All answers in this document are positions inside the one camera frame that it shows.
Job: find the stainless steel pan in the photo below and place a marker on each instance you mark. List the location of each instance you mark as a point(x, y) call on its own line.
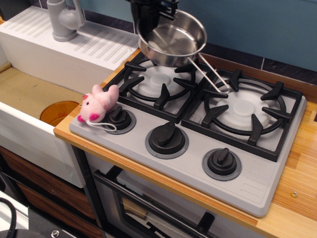
point(176, 43)

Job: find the toy oven door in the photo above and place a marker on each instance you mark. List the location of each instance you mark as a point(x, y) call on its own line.
point(141, 223)

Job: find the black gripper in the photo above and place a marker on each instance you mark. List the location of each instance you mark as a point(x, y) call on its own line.
point(146, 13)

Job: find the white toy sink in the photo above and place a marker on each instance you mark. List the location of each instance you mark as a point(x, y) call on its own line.
point(37, 71)

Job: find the black right stove knob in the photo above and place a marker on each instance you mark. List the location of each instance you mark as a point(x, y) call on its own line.
point(222, 164)

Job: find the black burner grate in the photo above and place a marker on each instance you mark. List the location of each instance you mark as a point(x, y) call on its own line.
point(164, 92)
point(255, 116)

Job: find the grey toy stove top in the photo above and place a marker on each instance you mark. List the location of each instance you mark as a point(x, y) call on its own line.
point(252, 191)

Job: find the grey toy faucet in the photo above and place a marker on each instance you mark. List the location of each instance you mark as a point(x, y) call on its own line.
point(65, 22)

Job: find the pink stuffed pig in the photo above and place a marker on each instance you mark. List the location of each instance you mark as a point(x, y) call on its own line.
point(96, 104)

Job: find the black left burner grate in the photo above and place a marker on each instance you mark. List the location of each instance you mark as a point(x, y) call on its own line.
point(164, 92)

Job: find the wooden drawer front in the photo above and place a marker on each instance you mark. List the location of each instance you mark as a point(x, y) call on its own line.
point(53, 197)

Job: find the orange plastic plate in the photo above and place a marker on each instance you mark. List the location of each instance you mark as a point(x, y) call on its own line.
point(55, 113)

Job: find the black left stove knob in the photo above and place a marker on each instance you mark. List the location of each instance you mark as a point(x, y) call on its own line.
point(119, 121)

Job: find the black stove knob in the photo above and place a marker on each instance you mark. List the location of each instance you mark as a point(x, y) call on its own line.
point(119, 121)
point(222, 164)
point(167, 141)

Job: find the black middle stove knob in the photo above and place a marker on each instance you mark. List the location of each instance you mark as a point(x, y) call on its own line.
point(167, 141)

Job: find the black right burner grate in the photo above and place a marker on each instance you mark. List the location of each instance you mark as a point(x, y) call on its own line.
point(255, 116)

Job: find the black oven door handle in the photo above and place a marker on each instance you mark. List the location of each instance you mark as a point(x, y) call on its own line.
point(110, 180)

